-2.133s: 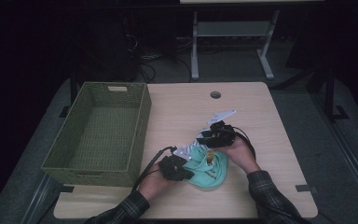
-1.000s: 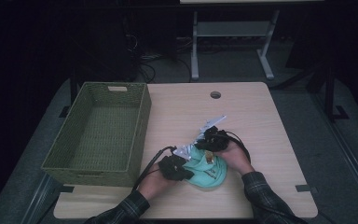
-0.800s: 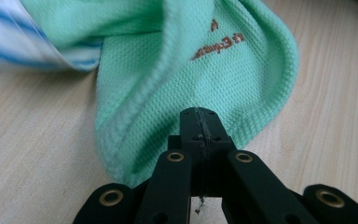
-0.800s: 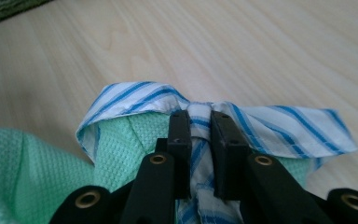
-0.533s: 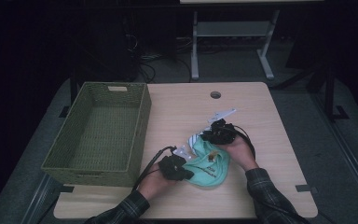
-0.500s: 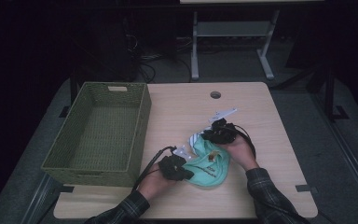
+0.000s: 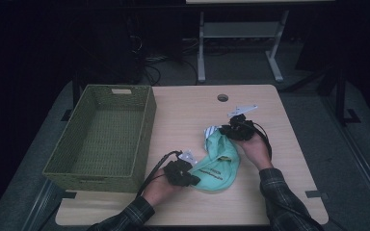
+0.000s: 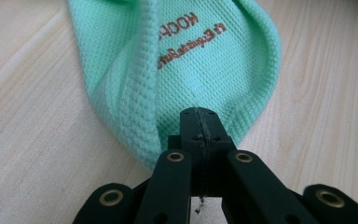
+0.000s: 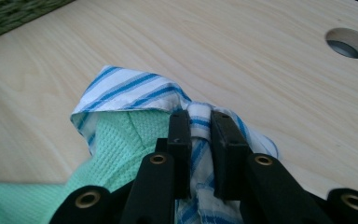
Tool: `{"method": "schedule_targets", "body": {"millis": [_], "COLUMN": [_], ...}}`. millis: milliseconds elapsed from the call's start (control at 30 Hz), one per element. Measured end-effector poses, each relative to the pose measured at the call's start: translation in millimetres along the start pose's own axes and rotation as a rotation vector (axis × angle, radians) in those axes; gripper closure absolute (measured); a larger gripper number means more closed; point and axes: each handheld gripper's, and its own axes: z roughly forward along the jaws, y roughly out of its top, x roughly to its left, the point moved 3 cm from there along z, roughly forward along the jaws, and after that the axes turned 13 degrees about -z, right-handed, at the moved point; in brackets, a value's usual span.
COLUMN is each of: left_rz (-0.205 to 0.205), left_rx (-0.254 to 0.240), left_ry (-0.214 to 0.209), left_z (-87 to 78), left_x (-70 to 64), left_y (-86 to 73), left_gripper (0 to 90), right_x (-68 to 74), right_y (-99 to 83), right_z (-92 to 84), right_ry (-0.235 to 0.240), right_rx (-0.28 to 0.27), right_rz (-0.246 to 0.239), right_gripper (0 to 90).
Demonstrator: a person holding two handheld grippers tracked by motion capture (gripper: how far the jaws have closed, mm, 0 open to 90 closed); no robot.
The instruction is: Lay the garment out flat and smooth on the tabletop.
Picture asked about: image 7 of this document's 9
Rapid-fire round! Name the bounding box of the hand-held gripper black cable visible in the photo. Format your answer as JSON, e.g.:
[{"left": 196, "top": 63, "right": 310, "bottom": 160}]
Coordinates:
[
  {"left": 136, "top": 150, "right": 182, "bottom": 197},
  {"left": 251, "top": 121, "right": 274, "bottom": 160}
]

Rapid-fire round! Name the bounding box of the grey tape strip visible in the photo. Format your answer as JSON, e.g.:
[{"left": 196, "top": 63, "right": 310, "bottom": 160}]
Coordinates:
[{"left": 304, "top": 190, "right": 330, "bottom": 200}]

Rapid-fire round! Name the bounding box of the right hand-held gripper black cable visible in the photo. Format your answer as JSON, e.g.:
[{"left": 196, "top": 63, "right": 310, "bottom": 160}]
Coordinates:
[{"left": 251, "top": 121, "right": 274, "bottom": 160}]

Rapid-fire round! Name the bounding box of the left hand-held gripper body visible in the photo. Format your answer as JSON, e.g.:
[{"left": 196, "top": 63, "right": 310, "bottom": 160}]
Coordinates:
[{"left": 163, "top": 149, "right": 198, "bottom": 187}]

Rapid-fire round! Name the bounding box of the person's left hand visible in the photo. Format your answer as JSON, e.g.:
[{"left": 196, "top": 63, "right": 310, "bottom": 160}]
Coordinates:
[{"left": 141, "top": 167, "right": 183, "bottom": 208}]

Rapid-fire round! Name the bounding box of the mint green striped garment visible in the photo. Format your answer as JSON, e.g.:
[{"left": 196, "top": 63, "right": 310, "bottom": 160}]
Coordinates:
[{"left": 191, "top": 125, "right": 241, "bottom": 193}]

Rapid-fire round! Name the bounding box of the person's right hand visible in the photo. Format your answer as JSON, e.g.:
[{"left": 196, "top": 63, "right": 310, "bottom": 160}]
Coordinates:
[{"left": 235, "top": 131, "right": 275, "bottom": 171}]

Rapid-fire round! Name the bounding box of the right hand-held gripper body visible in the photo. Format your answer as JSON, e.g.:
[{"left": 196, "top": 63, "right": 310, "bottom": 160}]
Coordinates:
[{"left": 226, "top": 104, "right": 258, "bottom": 142}]

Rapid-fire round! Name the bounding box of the grey metal table frame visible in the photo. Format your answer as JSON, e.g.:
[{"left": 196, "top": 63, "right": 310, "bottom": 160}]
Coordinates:
[{"left": 197, "top": 10, "right": 290, "bottom": 84}]

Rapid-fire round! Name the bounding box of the metal floor rail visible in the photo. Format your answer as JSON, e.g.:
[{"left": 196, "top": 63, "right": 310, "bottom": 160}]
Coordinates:
[
  {"left": 20, "top": 179, "right": 66, "bottom": 231},
  {"left": 321, "top": 95, "right": 370, "bottom": 222}
]

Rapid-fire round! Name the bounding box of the tangle of floor cables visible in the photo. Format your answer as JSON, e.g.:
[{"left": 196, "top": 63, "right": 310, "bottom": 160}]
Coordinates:
[{"left": 134, "top": 35, "right": 200, "bottom": 86}]

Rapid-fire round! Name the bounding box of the left hand-held gripper black cable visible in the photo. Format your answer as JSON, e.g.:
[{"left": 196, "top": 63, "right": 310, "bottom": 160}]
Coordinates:
[{"left": 136, "top": 150, "right": 182, "bottom": 197}]

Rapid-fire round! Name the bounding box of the black metal stand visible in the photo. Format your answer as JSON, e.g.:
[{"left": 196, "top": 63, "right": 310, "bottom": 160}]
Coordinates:
[
  {"left": 331, "top": 61, "right": 361, "bottom": 126},
  {"left": 60, "top": 73, "right": 82, "bottom": 122}
]

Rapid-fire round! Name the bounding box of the green woven basket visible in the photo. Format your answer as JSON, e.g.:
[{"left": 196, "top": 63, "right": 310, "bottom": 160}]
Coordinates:
[{"left": 41, "top": 84, "right": 158, "bottom": 193}]

